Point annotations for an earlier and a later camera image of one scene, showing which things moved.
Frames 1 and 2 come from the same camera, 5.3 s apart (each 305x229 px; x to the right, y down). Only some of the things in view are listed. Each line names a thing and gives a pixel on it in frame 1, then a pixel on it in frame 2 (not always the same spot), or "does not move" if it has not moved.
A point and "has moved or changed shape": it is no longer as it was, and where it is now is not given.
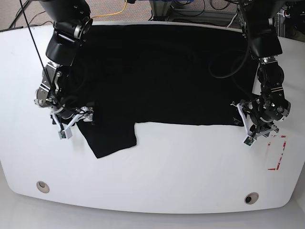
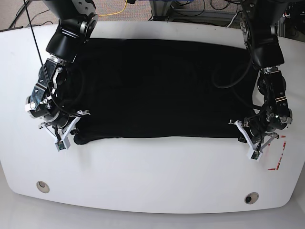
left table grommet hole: (43, 187) does not move
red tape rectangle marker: (284, 144) does not move
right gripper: (249, 132) -> (254, 152)
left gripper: (86, 115) -> (64, 143)
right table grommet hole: (251, 198) does not move
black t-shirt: (131, 73) has moved or changed shape
